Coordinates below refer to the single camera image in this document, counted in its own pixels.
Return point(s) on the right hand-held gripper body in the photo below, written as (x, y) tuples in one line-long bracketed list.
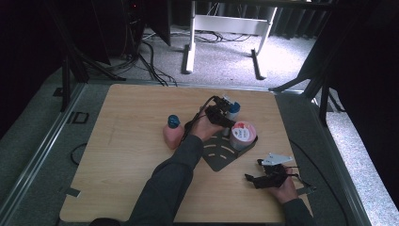
[(274, 175)]

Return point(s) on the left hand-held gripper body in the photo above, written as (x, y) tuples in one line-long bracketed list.
[(216, 111)]

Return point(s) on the white bottle with blue cap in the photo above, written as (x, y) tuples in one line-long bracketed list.
[(233, 109)]

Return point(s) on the pink tub with red label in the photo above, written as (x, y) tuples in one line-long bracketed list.
[(243, 135)]

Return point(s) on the dark grey slotted tray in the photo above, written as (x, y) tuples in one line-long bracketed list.
[(219, 155)]

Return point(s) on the person's right hand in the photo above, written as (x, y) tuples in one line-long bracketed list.
[(285, 193)]

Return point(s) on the person's left hand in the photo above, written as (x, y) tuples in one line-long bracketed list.
[(205, 130)]

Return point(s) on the grey tape strip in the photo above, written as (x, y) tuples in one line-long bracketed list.
[(70, 191), (307, 190)]

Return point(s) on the pink bottle with blue cap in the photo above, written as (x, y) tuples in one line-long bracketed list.
[(172, 137)]

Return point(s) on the black metal stand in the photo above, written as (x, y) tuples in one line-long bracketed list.
[(323, 103), (66, 84)]

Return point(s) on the dark curtain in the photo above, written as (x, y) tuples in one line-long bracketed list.
[(295, 22)]

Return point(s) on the black equipment cabinet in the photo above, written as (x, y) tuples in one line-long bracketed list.
[(116, 28)]

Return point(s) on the aluminium frame rail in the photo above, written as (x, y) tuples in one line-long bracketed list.
[(37, 150), (342, 166)]

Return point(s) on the white desk frame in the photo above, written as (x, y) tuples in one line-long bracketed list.
[(232, 24)]

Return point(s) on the black rectangular bracket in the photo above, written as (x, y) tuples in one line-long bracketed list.
[(69, 117)]

